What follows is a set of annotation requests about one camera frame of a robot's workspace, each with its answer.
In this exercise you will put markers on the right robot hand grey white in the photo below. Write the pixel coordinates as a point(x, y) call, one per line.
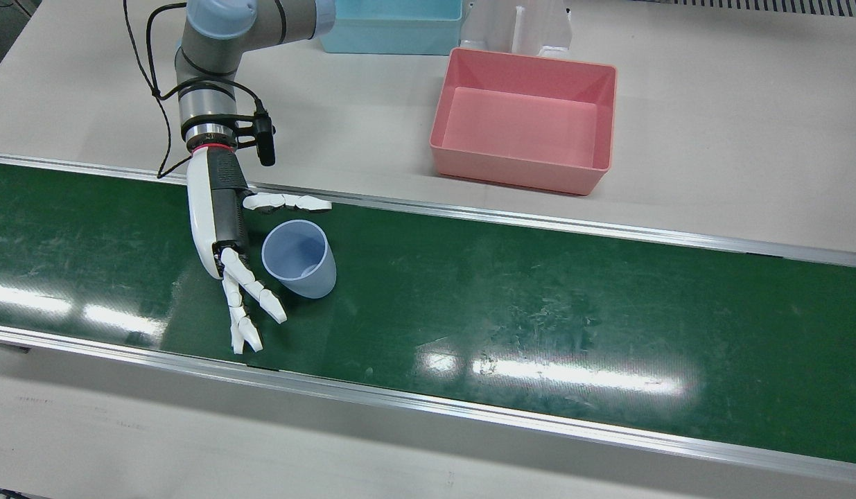
point(206, 208)

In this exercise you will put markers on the light blue plastic cup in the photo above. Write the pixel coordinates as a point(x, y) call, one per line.
point(310, 277)

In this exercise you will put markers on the light blue plastic box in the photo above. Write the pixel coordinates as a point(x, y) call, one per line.
point(400, 34)

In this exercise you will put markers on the pink plastic box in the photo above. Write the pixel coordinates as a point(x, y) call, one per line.
point(525, 128)

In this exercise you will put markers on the green conveyor belt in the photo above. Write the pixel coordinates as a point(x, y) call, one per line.
point(469, 291)

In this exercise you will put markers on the white plastic stand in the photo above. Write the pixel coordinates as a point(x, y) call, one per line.
point(531, 24)

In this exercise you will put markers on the grey ribbed floor mat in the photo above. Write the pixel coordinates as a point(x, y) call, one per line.
point(746, 5)

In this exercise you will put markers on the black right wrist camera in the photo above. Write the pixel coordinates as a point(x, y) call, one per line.
point(265, 138)

